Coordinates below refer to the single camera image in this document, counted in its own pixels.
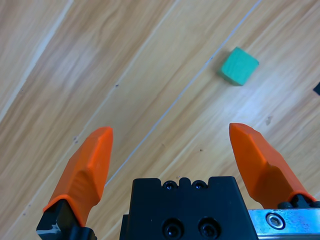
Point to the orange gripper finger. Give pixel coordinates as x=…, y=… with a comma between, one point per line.
x=87, y=170
x=262, y=170

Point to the green wooden block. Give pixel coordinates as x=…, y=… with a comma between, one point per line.
x=237, y=66

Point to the black tape square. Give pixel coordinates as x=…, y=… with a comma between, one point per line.
x=317, y=88

